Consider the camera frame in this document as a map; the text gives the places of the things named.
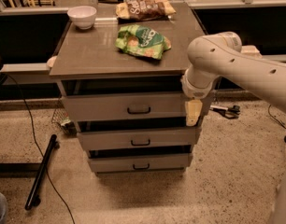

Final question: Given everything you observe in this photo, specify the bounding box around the grey bottom drawer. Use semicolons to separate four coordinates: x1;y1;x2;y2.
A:
88;153;193;173

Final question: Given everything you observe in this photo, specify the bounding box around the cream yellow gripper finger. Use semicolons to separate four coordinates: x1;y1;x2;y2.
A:
185;100;203;126

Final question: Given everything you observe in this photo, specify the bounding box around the grey drawer cabinet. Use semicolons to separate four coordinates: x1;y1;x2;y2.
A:
49;2;224;178

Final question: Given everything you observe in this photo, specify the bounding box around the white ceramic bowl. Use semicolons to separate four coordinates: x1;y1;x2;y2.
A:
67;6;97;30

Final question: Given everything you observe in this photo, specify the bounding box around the white foam takeout container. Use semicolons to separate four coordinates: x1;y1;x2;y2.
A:
241;45;262;59

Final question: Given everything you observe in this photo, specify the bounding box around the wire mesh basket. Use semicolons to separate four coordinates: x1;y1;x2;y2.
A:
51;108;77;135

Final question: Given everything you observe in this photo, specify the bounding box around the black handled scissors tool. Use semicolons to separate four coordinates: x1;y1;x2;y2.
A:
210;105;240;119

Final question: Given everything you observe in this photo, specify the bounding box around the black floor cable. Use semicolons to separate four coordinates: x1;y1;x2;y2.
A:
0;72;76;224

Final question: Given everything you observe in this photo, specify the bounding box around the brown snack bag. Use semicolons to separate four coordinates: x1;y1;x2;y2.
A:
116;0;176;21

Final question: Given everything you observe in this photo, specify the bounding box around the green chip bag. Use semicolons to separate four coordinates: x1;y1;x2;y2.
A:
115;24;172;60

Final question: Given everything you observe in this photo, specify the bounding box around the small round beige disc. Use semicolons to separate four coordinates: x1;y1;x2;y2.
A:
47;56;56;68

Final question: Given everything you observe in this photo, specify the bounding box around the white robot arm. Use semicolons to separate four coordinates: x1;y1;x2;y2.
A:
181;32;286;224

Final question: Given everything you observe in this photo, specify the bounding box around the grey middle drawer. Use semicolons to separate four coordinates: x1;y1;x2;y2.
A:
78;127;201;151

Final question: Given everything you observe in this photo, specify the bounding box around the grey top drawer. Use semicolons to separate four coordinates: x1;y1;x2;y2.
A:
62;91;214;122

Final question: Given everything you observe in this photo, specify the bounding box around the black metal stand leg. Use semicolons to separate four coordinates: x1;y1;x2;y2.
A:
24;134;58;211

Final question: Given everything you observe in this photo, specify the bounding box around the grey drawer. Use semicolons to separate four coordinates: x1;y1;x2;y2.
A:
78;127;201;151
88;153;193;173
62;91;214;122

